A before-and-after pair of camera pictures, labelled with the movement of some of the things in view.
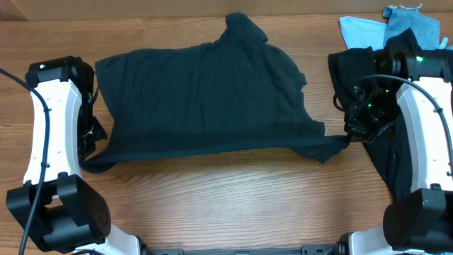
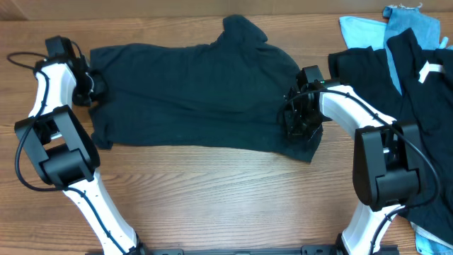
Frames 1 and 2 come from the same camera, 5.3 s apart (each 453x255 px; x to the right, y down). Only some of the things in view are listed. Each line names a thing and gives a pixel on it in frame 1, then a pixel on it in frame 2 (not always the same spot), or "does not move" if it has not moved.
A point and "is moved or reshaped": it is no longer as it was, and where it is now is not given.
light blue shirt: x=362 y=34 does not move
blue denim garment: x=426 y=29 does not move
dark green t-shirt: x=240 y=92 is moved or reshaped
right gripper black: x=359 y=127 to x=299 y=124
